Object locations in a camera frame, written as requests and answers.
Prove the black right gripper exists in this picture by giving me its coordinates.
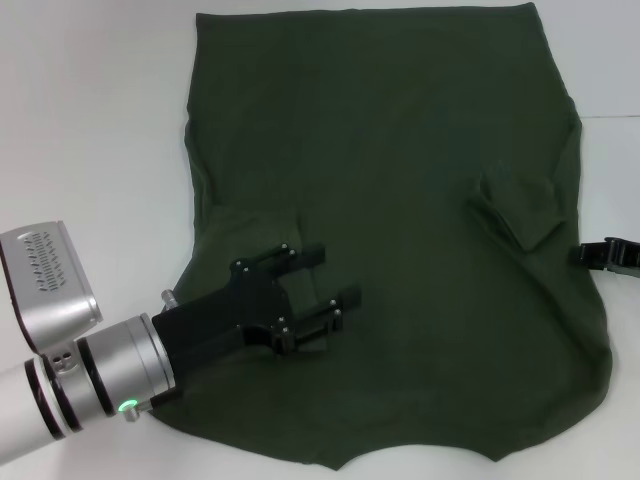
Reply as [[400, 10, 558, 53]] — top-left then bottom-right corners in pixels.
[[572, 237, 640, 279]]

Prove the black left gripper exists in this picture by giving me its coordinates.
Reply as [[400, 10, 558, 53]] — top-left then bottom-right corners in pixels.
[[151, 243, 363, 372]]

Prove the dark green shirt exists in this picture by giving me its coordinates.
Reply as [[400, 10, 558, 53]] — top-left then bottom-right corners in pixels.
[[148, 2, 617, 474]]

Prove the left arm cable with plugs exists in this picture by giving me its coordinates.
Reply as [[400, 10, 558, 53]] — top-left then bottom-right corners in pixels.
[[124, 288, 180, 424]]

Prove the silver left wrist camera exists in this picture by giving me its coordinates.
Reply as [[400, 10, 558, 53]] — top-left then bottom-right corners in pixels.
[[0, 219, 104, 359]]

